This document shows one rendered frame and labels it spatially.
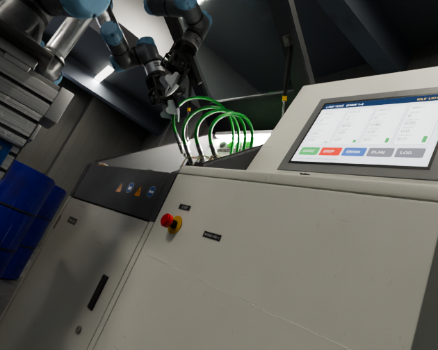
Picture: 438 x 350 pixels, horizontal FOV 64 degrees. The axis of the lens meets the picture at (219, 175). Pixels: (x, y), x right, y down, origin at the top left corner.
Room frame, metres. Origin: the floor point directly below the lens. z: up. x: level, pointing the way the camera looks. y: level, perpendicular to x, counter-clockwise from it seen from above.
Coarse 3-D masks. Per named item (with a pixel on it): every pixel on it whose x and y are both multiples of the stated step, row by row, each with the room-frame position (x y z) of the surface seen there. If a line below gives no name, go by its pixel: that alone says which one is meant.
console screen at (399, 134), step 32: (352, 96) 1.03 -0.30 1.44; (384, 96) 0.94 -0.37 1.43; (416, 96) 0.86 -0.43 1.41; (320, 128) 1.04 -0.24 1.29; (352, 128) 0.95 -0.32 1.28; (384, 128) 0.88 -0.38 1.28; (416, 128) 0.81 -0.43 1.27; (288, 160) 1.06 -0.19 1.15; (320, 160) 0.97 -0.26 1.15; (352, 160) 0.89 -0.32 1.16; (384, 160) 0.83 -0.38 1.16; (416, 160) 0.77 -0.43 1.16
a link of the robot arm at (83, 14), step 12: (48, 0) 0.75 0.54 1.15; (60, 0) 0.73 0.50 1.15; (72, 0) 0.72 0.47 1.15; (84, 0) 0.73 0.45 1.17; (96, 0) 0.75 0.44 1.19; (108, 0) 0.77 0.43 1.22; (60, 12) 0.78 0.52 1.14; (72, 12) 0.76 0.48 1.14; (84, 12) 0.75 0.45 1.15; (96, 12) 0.76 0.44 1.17
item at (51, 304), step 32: (64, 224) 1.47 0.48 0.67; (96, 224) 1.27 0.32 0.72; (128, 224) 1.12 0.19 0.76; (64, 256) 1.36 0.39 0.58; (96, 256) 1.19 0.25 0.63; (128, 256) 1.05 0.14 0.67; (32, 288) 1.45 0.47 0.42; (64, 288) 1.26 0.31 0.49; (96, 288) 1.11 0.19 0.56; (32, 320) 1.34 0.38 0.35; (64, 320) 1.18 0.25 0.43; (96, 320) 1.06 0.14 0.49
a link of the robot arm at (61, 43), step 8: (112, 0) 1.40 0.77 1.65; (112, 8) 1.42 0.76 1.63; (64, 24) 1.34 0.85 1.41; (72, 24) 1.34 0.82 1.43; (80, 24) 1.35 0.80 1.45; (88, 24) 1.39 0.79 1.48; (56, 32) 1.35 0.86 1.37; (64, 32) 1.34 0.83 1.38; (72, 32) 1.35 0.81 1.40; (80, 32) 1.37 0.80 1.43; (56, 40) 1.34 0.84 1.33; (64, 40) 1.35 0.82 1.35; (72, 40) 1.37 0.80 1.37; (48, 48) 1.33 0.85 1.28; (56, 48) 1.34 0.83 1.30; (64, 48) 1.36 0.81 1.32; (56, 56) 1.34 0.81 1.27; (64, 56) 1.38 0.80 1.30; (56, 64) 1.36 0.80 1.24; (64, 64) 1.39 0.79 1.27; (48, 72) 1.35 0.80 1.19; (56, 72) 1.38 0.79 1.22; (56, 80) 1.40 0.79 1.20
